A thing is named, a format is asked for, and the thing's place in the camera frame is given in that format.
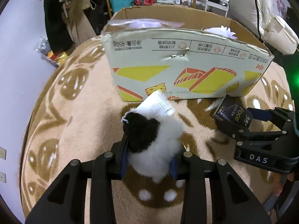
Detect white rolling cart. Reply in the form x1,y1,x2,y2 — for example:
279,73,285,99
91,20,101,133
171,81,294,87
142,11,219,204
198,0,229,17

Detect beige patterned carpet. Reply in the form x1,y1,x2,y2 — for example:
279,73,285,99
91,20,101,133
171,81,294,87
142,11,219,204
21,37,298,223

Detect black and white plush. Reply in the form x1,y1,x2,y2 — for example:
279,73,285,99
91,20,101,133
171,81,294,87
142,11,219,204
121,90,184,183

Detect plastic bag of toys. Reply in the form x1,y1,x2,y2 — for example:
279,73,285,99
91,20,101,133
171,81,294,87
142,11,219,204
34,36,68,66

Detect cream reclining chair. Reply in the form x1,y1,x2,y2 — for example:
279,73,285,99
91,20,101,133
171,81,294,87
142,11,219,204
229,0,298,55

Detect printed cardboard box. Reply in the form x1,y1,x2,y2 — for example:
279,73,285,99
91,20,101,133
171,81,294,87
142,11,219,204
100,5,274,102

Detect person's right hand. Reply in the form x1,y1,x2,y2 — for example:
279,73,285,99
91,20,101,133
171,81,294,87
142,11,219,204
272,173,295,197

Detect beige trench coat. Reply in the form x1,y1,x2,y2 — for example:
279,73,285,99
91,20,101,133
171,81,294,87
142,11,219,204
62,0,96,47

